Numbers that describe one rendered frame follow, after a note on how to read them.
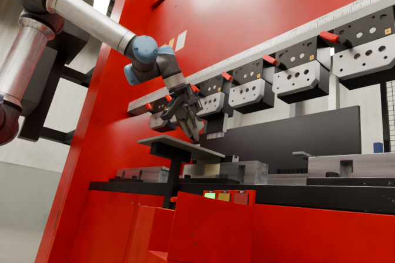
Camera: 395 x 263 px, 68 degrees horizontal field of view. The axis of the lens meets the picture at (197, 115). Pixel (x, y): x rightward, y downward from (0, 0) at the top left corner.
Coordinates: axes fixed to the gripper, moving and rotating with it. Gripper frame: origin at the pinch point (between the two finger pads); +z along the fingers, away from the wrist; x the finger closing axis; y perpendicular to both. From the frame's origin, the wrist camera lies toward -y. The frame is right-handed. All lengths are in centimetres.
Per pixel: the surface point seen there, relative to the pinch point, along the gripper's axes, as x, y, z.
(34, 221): 695, 18, 136
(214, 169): -5.9, -1.0, 12.3
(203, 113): 3.8, 12.8, -6.3
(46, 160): 698, 95, 20
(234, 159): -12.9, 3.7, 11.0
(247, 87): -19.3, 16.4, -10.6
